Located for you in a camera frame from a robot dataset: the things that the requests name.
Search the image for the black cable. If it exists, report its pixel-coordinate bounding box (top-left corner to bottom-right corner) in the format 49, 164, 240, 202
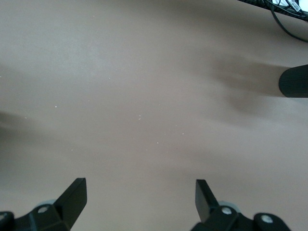
269, 0, 308, 44

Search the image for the black foam cylinder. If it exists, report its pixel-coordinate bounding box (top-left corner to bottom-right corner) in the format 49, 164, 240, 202
279, 64, 308, 98

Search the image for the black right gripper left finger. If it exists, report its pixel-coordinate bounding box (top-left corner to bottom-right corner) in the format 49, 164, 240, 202
0, 178, 87, 231

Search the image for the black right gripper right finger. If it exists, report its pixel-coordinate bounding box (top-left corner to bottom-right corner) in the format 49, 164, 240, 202
191, 179, 292, 231

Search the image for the white cable label tag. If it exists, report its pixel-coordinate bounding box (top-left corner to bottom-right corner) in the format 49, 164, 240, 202
287, 0, 302, 12

